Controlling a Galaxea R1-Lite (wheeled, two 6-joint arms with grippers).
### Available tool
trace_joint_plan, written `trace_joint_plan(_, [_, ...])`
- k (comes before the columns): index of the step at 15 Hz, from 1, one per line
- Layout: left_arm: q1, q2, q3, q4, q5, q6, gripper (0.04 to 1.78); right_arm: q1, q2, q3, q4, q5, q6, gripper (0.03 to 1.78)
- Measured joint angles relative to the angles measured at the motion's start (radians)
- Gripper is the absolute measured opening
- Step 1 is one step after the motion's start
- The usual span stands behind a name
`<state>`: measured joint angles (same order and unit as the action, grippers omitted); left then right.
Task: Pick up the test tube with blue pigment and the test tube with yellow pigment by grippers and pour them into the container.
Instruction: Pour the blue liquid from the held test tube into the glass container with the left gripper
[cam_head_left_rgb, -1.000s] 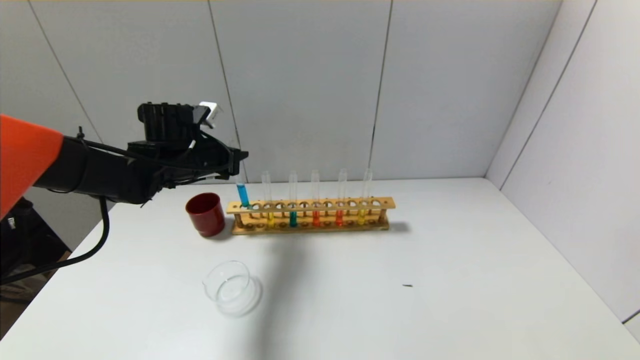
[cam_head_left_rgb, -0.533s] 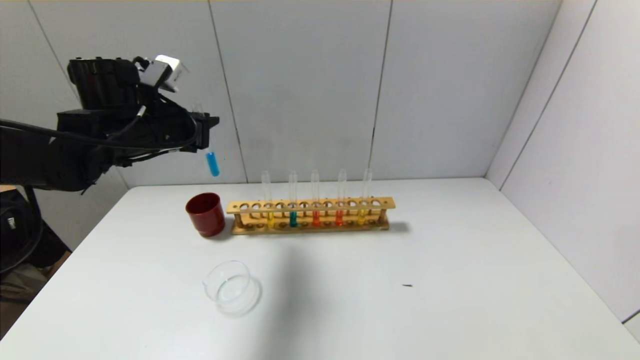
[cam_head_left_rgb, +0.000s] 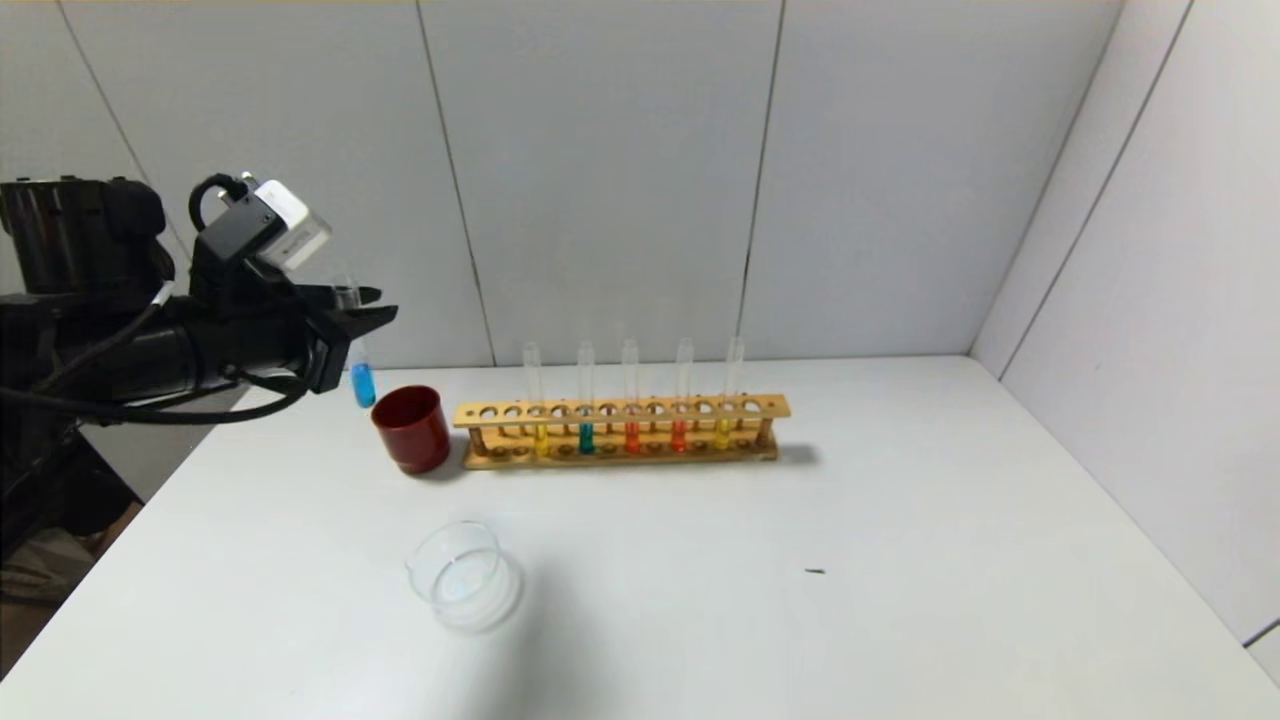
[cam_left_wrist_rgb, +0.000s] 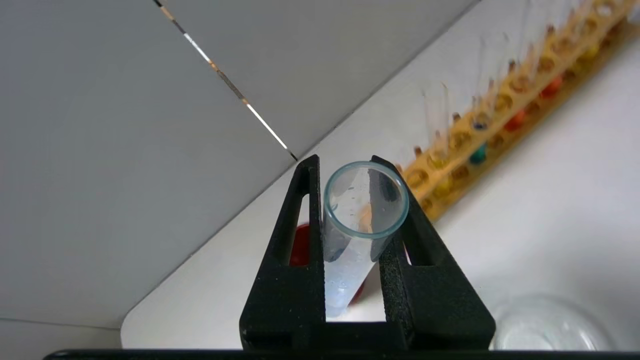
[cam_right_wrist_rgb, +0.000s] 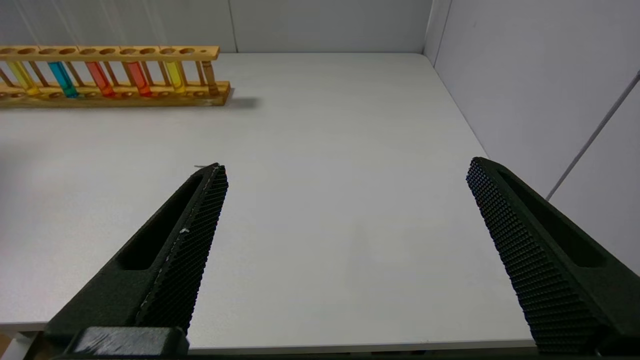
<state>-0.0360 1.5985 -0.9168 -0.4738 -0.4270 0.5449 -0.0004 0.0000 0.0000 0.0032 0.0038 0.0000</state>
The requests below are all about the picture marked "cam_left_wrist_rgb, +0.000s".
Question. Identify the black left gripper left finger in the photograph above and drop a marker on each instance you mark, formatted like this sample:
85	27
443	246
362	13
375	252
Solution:
285	300

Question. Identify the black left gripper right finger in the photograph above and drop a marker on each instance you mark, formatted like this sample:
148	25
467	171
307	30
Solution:
430	310

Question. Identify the test tube with blue pigment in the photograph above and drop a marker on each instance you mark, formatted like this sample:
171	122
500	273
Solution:
345	280

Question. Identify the test tube with teal pigment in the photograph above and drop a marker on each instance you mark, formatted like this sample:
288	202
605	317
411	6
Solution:
478	154

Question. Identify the wooden test tube rack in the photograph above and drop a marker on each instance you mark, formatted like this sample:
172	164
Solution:
537	112

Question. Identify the red cup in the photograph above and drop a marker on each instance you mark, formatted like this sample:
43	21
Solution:
300	247

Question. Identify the small glass beaker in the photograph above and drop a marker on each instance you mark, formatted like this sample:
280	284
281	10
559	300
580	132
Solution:
550	325

